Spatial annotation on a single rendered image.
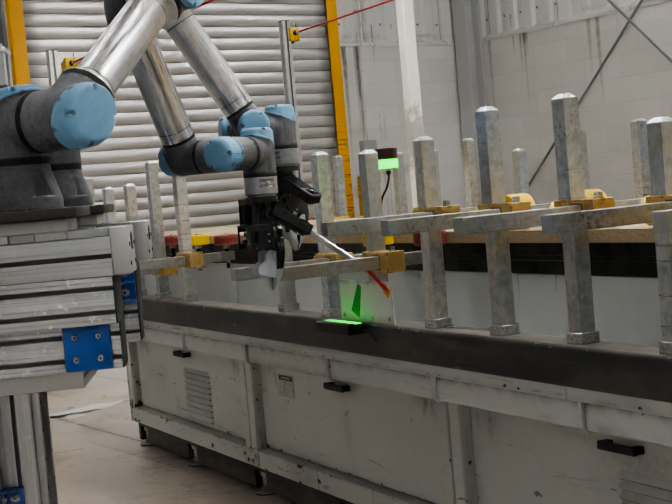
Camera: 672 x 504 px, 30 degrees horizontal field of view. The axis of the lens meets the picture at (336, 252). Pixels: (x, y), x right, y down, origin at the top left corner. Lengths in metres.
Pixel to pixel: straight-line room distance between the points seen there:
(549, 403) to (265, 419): 1.92
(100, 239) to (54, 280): 0.11
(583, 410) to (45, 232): 1.07
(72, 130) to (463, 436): 1.38
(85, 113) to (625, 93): 9.92
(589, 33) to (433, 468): 9.21
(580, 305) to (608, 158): 9.80
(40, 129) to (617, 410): 1.17
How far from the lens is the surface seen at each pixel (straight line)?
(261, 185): 2.79
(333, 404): 3.83
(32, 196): 2.39
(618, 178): 12.08
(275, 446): 4.26
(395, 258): 2.93
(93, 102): 2.32
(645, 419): 2.32
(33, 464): 2.70
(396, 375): 3.02
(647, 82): 11.81
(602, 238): 2.59
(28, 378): 2.55
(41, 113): 2.34
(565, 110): 2.36
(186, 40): 2.98
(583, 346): 2.36
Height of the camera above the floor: 1.03
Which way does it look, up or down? 3 degrees down
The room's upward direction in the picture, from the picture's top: 5 degrees counter-clockwise
